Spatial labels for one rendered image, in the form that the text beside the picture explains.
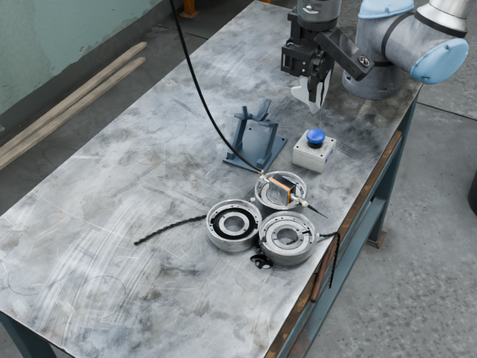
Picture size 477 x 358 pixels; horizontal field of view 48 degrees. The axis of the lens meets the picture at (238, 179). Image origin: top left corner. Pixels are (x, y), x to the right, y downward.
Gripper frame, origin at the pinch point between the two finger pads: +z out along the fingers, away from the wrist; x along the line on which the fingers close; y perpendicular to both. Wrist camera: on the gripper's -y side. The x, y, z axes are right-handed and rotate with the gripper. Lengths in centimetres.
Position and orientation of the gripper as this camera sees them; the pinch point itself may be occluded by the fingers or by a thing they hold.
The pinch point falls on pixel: (318, 108)
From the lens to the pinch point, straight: 109.4
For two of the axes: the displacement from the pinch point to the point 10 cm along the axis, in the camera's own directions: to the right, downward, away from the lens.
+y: -8.5, -3.6, 3.8
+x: -5.2, 6.1, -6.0
